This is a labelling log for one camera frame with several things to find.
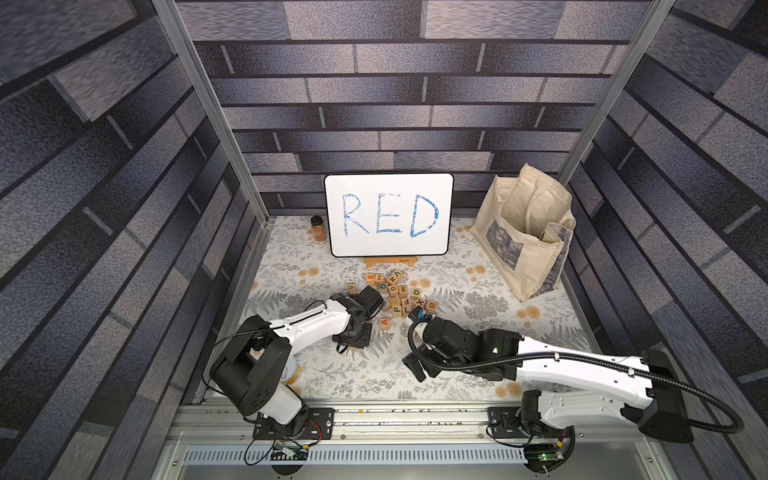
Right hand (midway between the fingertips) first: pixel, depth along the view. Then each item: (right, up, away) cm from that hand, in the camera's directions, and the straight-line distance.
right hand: (413, 347), depth 74 cm
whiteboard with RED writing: (-6, +36, +21) cm, 42 cm away
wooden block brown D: (+7, +7, +19) cm, 21 cm away
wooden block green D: (+3, +10, +22) cm, 24 cm away
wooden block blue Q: (-8, +11, +23) cm, 27 cm away
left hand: (-15, -2, +13) cm, 20 cm away
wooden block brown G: (-5, +11, +22) cm, 25 cm away
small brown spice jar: (-32, +32, +33) cm, 56 cm away
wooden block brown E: (-2, +11, +22) cm, 25 cm away
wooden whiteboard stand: (-13, +21, +27) cm, 37 cm away
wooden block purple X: (+4, +8, +21) cm, 22 cm away
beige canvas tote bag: (+41, +31, +30) cm, 60 cm away
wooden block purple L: (0, +5, +20) cm, 21 cm away
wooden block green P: (-3, +5, +18) cm, 19 cm away
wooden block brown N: (-5, +14, +25) cm, 29 cm away
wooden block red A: (-8, +2, +16) cm, 18 cm away
